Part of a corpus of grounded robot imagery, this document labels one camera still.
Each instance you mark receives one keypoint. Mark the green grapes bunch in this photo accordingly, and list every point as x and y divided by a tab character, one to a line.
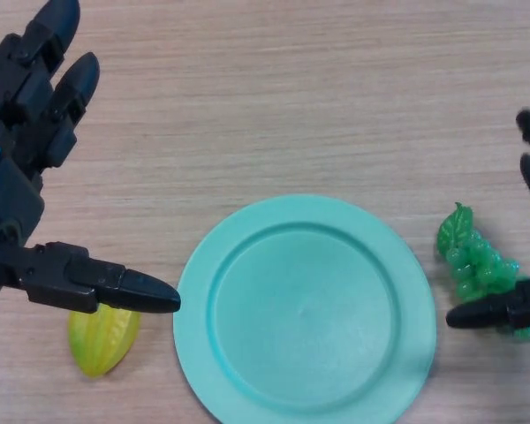
477	260

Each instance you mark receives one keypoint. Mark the teal round plate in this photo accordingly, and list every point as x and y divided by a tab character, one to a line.
305	311

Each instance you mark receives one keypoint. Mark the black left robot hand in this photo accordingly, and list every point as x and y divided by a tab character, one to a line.
22	194

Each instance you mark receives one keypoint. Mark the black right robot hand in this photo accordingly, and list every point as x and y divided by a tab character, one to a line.
503	311

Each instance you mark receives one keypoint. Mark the yellow green starfruit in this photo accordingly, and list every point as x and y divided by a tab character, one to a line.
99	349

